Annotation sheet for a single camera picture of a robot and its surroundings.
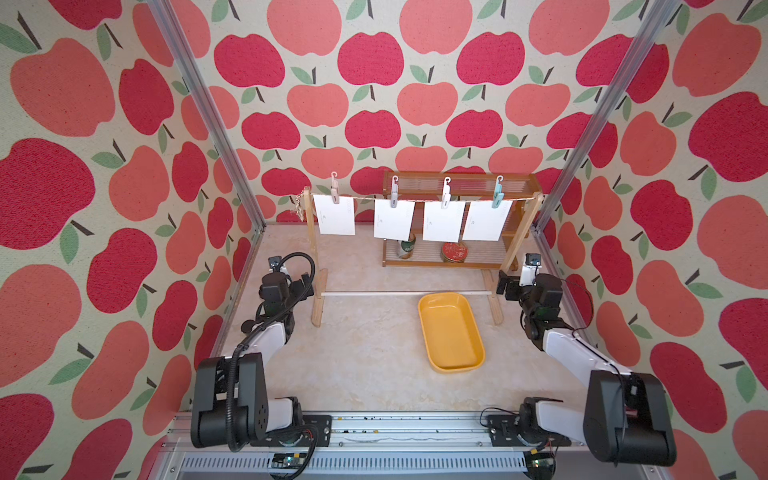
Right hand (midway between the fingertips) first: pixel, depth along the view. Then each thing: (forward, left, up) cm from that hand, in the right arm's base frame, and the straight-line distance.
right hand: (522, 278), depth 88 cm
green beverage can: (+14, +35, -6) cm, 38 cm away
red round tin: (+17, +17, -10) cm, 26 cm away
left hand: (-6, +69, -2) cm, 69 cm away
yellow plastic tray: (-13, +19, -13) cm, 27 cm away
